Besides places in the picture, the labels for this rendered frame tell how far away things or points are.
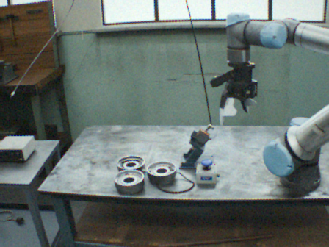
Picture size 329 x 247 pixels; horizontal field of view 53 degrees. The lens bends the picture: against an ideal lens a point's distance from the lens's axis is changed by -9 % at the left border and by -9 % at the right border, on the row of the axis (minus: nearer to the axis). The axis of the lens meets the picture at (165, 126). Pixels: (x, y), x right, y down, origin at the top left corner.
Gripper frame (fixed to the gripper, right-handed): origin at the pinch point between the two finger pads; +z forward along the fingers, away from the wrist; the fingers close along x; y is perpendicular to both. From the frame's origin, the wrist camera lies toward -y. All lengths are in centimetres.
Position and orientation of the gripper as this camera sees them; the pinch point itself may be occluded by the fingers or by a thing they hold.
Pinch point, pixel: (233, 119)
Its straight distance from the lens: 121.8
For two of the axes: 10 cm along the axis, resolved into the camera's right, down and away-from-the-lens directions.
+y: 6.9, 2.4, -6.8
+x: 7.2, -3.0, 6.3
